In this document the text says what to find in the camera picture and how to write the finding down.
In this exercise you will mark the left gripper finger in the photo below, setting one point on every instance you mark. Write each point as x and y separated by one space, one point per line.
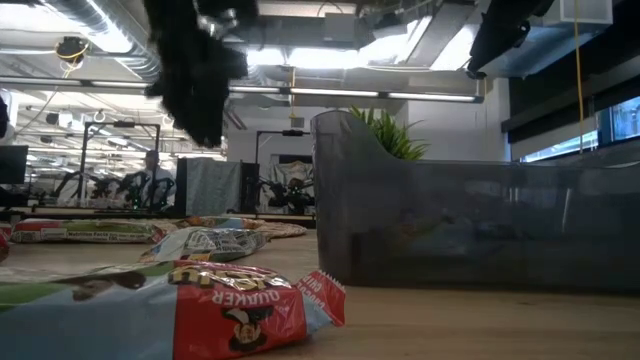
185 115
212 120

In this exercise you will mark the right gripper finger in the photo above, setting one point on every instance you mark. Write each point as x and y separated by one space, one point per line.
487 50

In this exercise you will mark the black background robot arm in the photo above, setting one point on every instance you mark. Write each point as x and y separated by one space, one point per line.
292 195

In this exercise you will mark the orange blue granola bar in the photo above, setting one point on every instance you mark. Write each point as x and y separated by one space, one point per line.
220 222

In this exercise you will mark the red Quaker granola bar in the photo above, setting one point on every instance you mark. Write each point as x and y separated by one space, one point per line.
240 320

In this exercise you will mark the grey partition panel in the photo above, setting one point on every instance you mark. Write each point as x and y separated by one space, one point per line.
212 185

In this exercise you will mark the person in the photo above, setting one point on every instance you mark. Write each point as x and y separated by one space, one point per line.
155 182

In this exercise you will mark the long ceiling strip light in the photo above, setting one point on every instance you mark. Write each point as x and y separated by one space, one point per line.
330 92

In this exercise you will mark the blue tinted window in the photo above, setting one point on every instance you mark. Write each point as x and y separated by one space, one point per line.
560 147

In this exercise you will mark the green white snack packet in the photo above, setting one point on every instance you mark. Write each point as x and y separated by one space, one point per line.
215 245

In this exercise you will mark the small green potted plant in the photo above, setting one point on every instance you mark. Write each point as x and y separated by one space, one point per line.
395 137

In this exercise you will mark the round woven placemat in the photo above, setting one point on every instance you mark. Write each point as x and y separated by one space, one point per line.
285 230

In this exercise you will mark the black computer monitor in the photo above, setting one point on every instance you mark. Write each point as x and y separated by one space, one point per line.
12 165

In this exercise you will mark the dark grey plastic bin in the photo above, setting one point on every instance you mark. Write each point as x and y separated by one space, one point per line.
500 260

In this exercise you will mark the black stand with camera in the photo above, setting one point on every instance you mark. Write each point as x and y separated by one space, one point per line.
292 132

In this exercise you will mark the silver round air duct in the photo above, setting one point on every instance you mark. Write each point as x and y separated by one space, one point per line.
115 30

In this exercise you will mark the black camera rig stand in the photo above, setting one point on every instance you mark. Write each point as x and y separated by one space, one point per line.
84 165

